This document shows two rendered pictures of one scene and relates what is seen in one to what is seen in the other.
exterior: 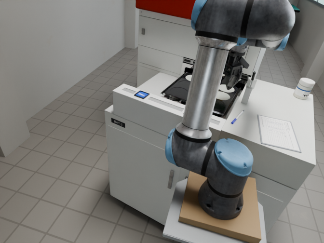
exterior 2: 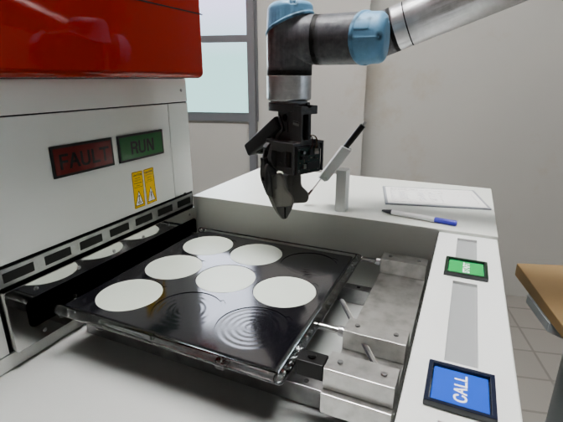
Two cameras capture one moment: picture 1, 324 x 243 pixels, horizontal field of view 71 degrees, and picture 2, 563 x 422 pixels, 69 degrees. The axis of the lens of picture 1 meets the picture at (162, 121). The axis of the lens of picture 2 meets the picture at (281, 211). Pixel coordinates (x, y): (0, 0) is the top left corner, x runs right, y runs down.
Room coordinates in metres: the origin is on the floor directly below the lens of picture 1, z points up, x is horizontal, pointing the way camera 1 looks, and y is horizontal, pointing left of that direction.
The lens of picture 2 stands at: (1.11, 0.40, 1.22)
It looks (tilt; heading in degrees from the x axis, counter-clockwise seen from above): 18 degrees down; 270
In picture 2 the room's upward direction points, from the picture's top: straight up
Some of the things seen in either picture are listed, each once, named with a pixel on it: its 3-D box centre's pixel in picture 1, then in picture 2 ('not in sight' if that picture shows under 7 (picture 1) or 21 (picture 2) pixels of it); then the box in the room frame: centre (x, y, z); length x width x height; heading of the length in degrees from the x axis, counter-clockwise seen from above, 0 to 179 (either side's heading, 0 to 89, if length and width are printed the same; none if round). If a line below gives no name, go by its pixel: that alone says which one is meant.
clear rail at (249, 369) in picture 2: (175, 81); (154, 339); (1.28, -0.06, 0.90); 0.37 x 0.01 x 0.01; 156
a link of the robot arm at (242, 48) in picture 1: (239, 46); (290, 90); (1.09, -0.32, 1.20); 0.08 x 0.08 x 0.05
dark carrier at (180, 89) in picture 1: (203, 90); (225, 279); (1.20, -0.22, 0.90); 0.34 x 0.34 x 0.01; 66
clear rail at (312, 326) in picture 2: (191, 103); (328, 302); (1.04, -0.15, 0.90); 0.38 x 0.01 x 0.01; 66
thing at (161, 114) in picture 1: (164, 116); (456, 365); (0.90, -0.01, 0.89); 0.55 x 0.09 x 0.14; 66
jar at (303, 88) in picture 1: (303, 88); not in sight; (1.13, -0.73, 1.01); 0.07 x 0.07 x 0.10
